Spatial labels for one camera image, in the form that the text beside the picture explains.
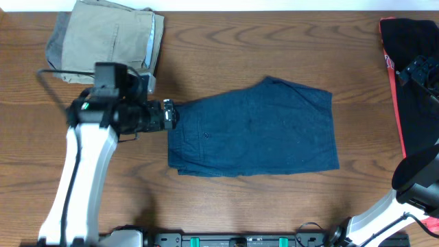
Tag navy blue shorts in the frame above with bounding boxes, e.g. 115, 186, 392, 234
168, 77, 340, 177

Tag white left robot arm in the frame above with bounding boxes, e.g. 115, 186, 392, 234
36, 88, 178, 246

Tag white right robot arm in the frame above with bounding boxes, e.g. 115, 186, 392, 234
326, 56, 438, 246

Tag black garment with red trim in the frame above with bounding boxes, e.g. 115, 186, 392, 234
379, 16, 439, 234

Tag folded khaki shorts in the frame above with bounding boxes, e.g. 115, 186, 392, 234
61, 1, 165, 74

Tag folded grey garment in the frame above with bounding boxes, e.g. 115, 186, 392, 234
45, 12, 71, 70

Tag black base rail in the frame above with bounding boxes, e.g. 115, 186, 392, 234
99, 232, 411, 247

